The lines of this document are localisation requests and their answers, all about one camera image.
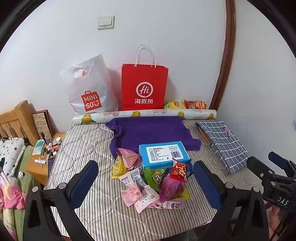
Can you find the striped mattress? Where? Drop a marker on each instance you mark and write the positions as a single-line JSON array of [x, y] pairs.
[[81, 148]]

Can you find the white red-label snack packet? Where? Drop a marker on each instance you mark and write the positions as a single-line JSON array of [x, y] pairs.
[[131, 177]]

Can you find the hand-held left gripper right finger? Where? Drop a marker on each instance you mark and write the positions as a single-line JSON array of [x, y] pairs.
[[205, 185]]

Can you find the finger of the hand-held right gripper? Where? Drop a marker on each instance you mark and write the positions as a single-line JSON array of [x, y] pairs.
[[278, 160], [260, 168]]

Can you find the white light switch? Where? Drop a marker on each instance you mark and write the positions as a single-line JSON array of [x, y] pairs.
[[106, 22]]

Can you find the flat yellow snack packet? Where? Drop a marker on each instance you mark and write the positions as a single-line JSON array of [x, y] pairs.
[[185, 194]]

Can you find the wooden headboard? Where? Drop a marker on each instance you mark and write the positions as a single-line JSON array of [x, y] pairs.
[[16, 120]]

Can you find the light blue cardboard box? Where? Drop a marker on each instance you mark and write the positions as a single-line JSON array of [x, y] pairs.
[[159, 153]]

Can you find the white black-flower pillow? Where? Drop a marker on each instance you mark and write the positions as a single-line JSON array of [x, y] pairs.
[[11, 153]]

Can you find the orange chip bag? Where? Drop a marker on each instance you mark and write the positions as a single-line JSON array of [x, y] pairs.
[[195, 105]]

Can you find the pale pink snowflake snack packet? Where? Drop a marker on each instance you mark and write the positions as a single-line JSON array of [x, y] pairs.
[[148, 199]]

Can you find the lime green snack packet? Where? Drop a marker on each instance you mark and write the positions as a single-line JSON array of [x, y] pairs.
[[148, 178]]

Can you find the brown wooden door frame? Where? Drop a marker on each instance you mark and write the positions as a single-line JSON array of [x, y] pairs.
[[227, 46]]

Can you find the pink printed blanket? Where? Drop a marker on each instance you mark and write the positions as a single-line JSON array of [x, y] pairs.
[[10, 192]]

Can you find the pink cartoon snack packet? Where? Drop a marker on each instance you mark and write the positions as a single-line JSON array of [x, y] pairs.
[[168, 204]]

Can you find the blue snack packet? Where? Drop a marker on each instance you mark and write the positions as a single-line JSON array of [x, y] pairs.
[[189, 169]]

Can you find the person's right hand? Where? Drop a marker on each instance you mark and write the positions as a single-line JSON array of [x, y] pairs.
[[275, 219]]

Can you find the purple towel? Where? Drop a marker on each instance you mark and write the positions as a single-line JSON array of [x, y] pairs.
[[150, 131]]

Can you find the green bedsheet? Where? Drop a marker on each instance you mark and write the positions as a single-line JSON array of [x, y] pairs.
[[26, 158]]

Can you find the light pink snack packet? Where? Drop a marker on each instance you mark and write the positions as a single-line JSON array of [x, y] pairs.
[[130, 158]]

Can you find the red paper bag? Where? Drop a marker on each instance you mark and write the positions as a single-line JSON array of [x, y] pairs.
[[144, 78]]

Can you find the white plastic shopping bag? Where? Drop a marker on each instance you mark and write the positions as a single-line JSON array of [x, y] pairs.
[[92, 81]]

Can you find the magenta snack packet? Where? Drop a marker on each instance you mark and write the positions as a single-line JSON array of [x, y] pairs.
[[171, 187]]

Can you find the grey checked folded cloth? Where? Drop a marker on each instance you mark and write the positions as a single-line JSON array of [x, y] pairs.
[[225, 146]]

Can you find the yellow chip bag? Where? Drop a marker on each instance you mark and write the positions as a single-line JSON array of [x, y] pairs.
[[173, 105]]

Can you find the brown kraft notebook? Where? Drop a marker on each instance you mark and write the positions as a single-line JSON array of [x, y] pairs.
[[42, 125]]

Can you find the yellow triangular snack packet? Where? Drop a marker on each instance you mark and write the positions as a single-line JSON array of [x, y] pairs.
[[118, 168]]

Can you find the wooden nightstand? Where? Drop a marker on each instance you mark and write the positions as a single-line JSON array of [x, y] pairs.
[[37, 170]]

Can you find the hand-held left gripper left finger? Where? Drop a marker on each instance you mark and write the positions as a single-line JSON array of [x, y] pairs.
[[84, 183]]

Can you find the duck print wallpaper roll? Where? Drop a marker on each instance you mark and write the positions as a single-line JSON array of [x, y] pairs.
[[148, 114]]

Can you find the pink peach-print snack packet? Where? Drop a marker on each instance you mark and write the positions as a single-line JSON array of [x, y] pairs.
[[130, 194]]

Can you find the cluster of cosmetics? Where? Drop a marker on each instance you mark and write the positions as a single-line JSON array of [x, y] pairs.
[[49, 149]]

